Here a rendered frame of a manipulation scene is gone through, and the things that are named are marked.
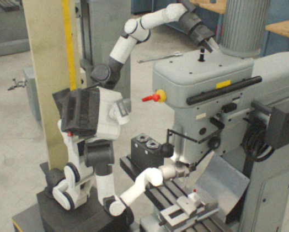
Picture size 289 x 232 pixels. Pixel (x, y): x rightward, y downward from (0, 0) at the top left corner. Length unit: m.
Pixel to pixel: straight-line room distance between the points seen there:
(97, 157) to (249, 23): 0.96
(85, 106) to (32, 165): 2.40
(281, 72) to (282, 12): 4.66
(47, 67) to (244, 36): 1.99
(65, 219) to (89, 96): 1.17
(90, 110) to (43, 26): 1.51
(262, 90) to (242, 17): 0.44
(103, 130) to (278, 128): 0.84
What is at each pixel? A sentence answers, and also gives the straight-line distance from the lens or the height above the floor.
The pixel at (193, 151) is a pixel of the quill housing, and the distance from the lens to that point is 1.85.
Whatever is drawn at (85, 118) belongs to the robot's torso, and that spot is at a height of 1.61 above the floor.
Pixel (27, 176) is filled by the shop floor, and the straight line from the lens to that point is 3.98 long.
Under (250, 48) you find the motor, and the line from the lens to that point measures 1.79.
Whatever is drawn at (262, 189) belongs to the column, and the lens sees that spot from 2.38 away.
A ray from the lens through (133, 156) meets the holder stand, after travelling 2.51.
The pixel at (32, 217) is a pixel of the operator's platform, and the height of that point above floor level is 0.40.
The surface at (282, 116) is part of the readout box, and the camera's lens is 1.74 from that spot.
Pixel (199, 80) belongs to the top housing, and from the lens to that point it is 1.57.
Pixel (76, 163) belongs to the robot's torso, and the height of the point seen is 1.11.
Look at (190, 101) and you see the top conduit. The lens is 1.53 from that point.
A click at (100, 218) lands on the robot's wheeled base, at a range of 2.63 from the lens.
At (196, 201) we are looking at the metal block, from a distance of 2.12.
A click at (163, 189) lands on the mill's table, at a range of 2.35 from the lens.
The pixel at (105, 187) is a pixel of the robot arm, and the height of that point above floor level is 1.28.
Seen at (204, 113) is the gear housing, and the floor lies 1.67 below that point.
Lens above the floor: 2.55
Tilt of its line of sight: 32 degrees down
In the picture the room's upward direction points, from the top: 1 degrees clockwise
